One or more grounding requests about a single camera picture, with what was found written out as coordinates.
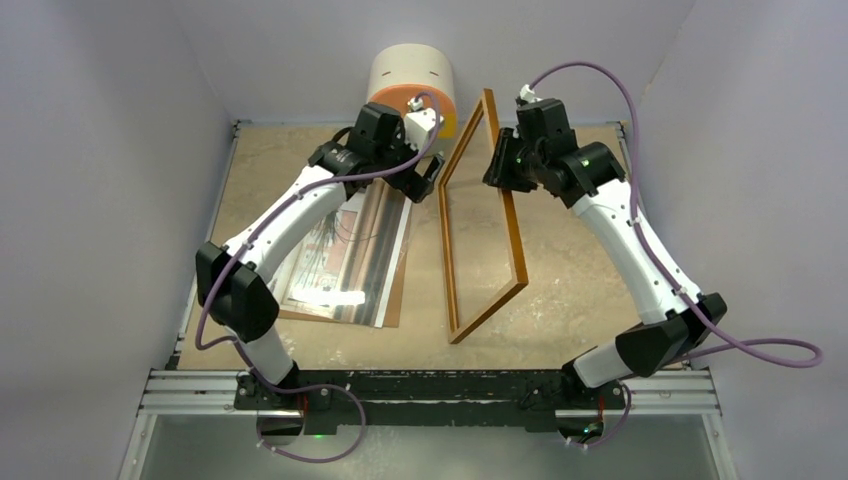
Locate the wooden picture frame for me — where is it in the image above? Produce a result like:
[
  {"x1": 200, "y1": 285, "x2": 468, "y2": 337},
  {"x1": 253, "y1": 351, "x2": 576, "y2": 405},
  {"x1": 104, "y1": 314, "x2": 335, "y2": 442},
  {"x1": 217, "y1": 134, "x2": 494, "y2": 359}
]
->
[{"x1": 435, "y1": 88, "x2": 529, "y2": 345}]

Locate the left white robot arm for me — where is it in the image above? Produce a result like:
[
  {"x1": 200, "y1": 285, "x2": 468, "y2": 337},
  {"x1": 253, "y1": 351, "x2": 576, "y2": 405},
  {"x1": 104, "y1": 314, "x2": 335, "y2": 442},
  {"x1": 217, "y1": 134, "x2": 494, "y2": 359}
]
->
[{"x1": 195, "y1": 96, "x2": 446, "y2": 409}]

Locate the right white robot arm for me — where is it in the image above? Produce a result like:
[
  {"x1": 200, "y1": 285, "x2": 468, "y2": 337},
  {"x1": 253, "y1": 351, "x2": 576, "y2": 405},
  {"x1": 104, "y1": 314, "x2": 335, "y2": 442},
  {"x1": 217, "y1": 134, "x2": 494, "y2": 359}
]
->
[{"x1": 483, "y1": 99, "x2": 728, "y2": 407}]

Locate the round drawer cabinet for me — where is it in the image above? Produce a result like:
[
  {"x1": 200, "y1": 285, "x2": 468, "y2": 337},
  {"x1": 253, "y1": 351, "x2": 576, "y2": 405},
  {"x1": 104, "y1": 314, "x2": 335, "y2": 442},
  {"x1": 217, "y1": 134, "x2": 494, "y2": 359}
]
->
[{"x1": 366, "y1": 43, "x2": 458, "y2": 140}]

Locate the brown backing board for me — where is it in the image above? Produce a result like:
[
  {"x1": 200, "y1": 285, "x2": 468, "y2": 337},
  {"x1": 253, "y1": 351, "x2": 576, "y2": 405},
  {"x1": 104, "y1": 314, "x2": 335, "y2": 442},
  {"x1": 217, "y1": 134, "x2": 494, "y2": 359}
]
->
[{"x1": 278, "y1": 198, "x2": 415, "y2": 330}]

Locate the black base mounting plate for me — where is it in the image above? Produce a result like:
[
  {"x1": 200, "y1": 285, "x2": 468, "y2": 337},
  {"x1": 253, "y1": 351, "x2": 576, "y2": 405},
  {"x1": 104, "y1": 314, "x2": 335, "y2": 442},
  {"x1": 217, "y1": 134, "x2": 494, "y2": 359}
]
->
[{"x1": 234, "y1": 369, "x2": 626, "y2": 436}]

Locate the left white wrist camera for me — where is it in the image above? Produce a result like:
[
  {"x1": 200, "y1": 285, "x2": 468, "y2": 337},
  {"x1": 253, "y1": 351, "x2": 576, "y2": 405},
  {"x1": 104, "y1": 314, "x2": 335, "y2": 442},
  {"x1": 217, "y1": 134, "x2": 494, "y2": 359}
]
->
[{"x1": 403, "y1": 97, "x2": 445, "y2": 157}]

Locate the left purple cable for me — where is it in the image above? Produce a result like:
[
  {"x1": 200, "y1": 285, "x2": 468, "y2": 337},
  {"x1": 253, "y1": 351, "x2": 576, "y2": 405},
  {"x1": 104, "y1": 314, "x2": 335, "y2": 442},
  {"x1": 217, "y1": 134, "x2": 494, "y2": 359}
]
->
[{"x1": 193, "y1": 91, "x2": 444, "y2": 464}]

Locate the aluminium rail frame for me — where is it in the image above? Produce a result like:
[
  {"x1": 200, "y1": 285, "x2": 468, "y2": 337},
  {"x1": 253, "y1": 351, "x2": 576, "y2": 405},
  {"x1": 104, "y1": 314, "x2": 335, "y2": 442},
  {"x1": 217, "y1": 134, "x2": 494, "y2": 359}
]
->
[{"x1": 115, "y1": 119, "x2": 740, "y2": 480}]

